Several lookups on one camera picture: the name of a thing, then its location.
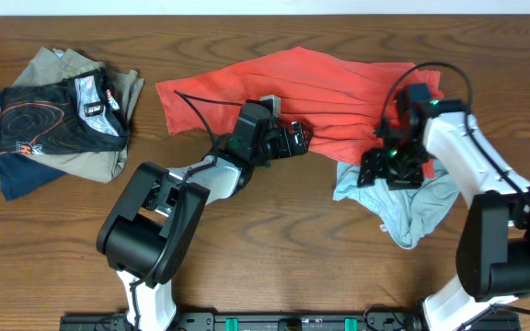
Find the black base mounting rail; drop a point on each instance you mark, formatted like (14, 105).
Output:
(374, 320)

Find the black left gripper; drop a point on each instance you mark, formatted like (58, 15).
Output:
(284, 137)

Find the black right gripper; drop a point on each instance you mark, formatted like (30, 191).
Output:
(374, 166)

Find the black folded graphic shirt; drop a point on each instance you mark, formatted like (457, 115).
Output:
(76, 115)

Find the red orange soccer t-shirt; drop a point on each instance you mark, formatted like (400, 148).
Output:
(342, 101)

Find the navy folded garment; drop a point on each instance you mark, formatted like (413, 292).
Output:
(20, 176)

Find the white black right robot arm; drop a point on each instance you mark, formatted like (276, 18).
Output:
(493, 255)

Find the light blue grey t-shirt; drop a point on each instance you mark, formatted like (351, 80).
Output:
(408, 214)

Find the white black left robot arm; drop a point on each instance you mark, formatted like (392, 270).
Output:
(149, 230)

